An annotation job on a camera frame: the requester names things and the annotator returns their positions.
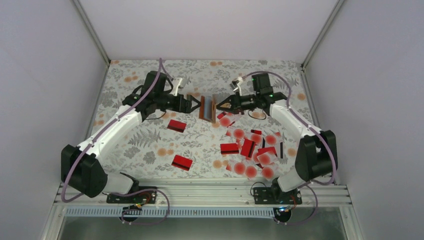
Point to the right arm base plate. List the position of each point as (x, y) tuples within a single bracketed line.
[(267, 196)]

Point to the white card red circle bottom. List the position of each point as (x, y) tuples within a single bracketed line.
[(250, 172)]

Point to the brown leather card holder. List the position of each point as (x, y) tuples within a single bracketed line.
[(207, 110)]

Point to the red card black stripe pile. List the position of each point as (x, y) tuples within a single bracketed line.
[(247, 148)]

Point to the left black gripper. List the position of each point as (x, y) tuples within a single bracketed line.
[(186, 109)]

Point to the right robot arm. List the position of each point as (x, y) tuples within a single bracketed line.
[(316, 160)]

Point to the red card centre pile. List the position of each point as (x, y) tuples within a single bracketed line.
[(229, 148)]

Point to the aluminium rail frame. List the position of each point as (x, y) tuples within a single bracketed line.
[(240, 194)]

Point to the red card lower left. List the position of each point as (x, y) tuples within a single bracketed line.
[(182, 162)]

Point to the floral patterned table mat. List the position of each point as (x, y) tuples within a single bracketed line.
[(147, 151)]

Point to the red card upper left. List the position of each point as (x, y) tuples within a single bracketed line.
[(177, 126)]

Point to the white card red circle top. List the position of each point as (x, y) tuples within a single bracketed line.
[(227, 119)]

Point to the white card red circle right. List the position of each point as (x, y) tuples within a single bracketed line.
[(266, 156)]

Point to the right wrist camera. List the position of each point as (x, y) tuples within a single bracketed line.
[(236, 85)]

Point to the white card red circle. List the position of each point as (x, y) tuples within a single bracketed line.
[(227, 119), (266, 156), (250, 172)]

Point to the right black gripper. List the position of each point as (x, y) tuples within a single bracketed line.
[(235, 101)]

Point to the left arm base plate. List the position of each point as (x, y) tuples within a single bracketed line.
[(144, 195)]

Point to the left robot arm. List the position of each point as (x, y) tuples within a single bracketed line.
[(82, 166)]

